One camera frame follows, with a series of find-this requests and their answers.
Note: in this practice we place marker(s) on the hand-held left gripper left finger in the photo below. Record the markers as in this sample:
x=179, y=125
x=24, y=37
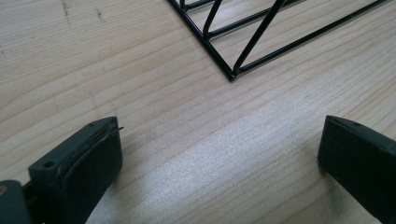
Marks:
x=77, y=168

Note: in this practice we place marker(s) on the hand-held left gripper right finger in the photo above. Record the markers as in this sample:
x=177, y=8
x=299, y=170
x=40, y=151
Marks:
x=361, y=158

